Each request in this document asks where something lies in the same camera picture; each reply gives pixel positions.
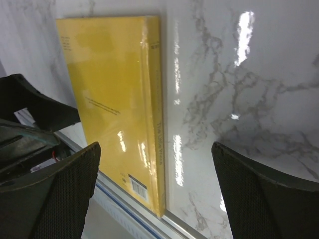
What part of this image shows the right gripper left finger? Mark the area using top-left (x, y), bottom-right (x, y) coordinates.
top-left (0, 142), bottom-right (101, 239)

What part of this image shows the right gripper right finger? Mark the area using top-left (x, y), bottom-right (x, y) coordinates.
top-left (211, 142), bottom-right (319, 239)

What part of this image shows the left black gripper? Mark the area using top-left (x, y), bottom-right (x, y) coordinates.
top-left (0, 74), bottom-right (80, 179)

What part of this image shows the yellow book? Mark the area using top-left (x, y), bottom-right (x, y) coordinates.
top-left (56, 15), bottom-right (165, 217)

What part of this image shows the aluminium front rail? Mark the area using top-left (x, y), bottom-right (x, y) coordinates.
top-left (53, 130), bottom-right (210, 239)

